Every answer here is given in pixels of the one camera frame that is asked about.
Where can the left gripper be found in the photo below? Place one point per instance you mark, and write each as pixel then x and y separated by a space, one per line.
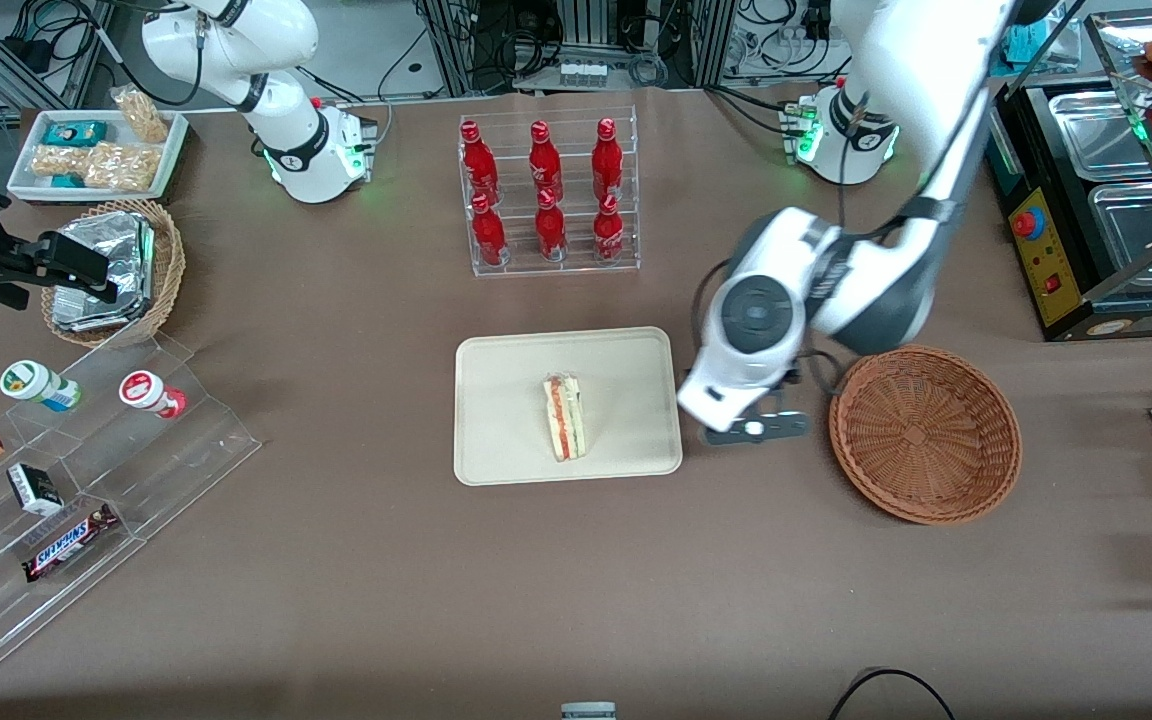
pixel 792 376

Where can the triangular sandwich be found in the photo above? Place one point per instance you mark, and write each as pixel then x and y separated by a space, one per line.
pixel 564 415

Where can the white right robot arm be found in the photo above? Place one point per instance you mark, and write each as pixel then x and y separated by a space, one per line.
pixel 236 40

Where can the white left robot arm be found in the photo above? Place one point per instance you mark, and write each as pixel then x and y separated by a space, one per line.
pixel 896 60

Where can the white snack tray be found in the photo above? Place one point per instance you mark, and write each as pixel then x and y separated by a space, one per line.
pixel 26 165

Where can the wicker basket holding foil containers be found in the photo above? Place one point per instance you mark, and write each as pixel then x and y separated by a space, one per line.
pixel 168 270

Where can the empty brown wicker basket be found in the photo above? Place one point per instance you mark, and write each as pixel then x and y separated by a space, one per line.
pixel 921 435

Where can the cream rectangular serving tray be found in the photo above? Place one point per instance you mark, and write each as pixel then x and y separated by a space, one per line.
pixel 506 410

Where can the aluminium foil food container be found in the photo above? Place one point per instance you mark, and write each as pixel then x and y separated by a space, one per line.
pixel 106 265

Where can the teal snack box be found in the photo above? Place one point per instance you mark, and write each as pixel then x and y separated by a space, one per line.
pixel 74 132
pixel 68 181

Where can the clear bag of cookies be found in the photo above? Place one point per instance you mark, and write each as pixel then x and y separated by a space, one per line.
pixel 121 165
pixel 56 160
pixel 141 115

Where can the green white yogurt cup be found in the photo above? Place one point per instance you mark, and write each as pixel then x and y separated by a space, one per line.
pixel 34 384

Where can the red strawberry yogurt cup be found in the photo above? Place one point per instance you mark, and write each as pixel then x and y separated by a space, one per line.
pixel 148 392

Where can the small black white box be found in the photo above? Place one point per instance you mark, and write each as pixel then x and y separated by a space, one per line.
pixel 34 488

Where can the clear acrylic tiered display stand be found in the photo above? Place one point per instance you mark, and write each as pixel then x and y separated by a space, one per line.
pixel 176 450

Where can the clear acrylic bottle rack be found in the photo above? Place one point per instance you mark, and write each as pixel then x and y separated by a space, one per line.
pixel 576 262

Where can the red cola bottle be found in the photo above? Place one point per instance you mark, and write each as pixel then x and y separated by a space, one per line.
pixel 542 160
pixel 550 230
pixel 487 232
pixel 478 160
pixel 608 232
pixel 607 158

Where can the Snickers chocolate bar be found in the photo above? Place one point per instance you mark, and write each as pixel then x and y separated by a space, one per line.
pixel 69 542

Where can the black food warmer machine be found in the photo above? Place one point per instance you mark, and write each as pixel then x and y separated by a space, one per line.
pixel 1046 260

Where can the steel food pan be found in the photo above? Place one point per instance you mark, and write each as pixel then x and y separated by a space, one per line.
pixel 1136 235
pixel 1096 135

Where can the glass food display case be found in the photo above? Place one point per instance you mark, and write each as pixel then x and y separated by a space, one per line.
pixel 1126 30

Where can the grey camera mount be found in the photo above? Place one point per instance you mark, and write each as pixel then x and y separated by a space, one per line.
pixel 588 711

